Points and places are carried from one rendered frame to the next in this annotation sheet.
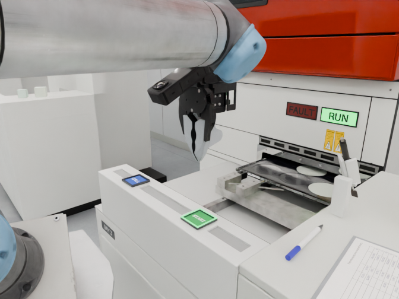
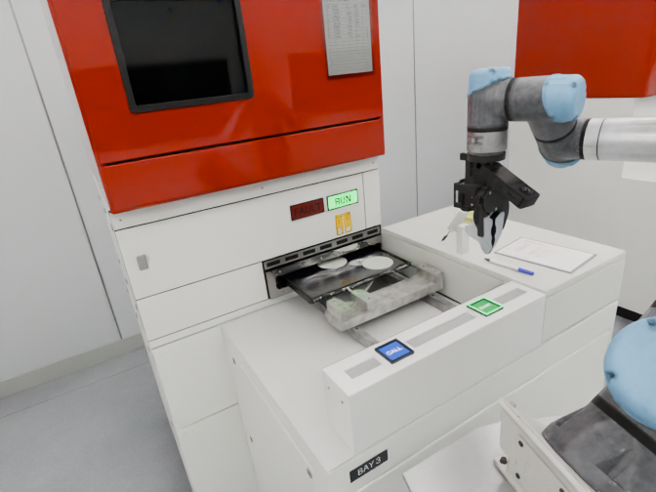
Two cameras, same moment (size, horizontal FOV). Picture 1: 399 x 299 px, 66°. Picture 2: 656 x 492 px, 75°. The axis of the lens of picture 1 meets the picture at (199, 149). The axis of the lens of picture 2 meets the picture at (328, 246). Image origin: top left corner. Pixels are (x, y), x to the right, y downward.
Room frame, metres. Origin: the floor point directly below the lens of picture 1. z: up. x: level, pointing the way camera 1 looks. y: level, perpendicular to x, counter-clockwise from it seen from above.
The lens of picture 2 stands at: (0.71, 0.87, 1.48)
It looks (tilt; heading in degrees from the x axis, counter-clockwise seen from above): 22 degrees down; 282
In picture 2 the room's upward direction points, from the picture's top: 6 degrees counter-clockwise
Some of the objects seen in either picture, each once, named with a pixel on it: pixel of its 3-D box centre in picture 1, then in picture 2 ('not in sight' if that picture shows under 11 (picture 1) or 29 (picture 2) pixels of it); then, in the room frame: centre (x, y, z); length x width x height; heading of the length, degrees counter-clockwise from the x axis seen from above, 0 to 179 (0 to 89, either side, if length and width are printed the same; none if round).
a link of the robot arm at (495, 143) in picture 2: not in sight; (485, 142); (0.57, -0.01, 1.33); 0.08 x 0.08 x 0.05
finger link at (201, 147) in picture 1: (210, 138); (486, 229); (0.56, -0.02, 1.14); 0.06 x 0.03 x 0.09; 131
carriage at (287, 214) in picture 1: (268, 205); (386, 299); (0.80, -0.20, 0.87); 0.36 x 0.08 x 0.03; 41
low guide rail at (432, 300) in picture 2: not in sight; (422, 294); (0.69, -0.29, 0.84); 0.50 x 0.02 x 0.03; 131
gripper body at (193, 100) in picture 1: (206, 81); (481, 182); (0.58, -0.01, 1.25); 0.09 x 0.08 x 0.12; 131
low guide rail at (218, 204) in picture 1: (232, 198); (348, 326); (0.90, -0.11, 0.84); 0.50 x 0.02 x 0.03; 131
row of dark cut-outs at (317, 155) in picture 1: (310, 152); (325, 246); (1.00, -0.38, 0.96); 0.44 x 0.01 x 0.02; 41
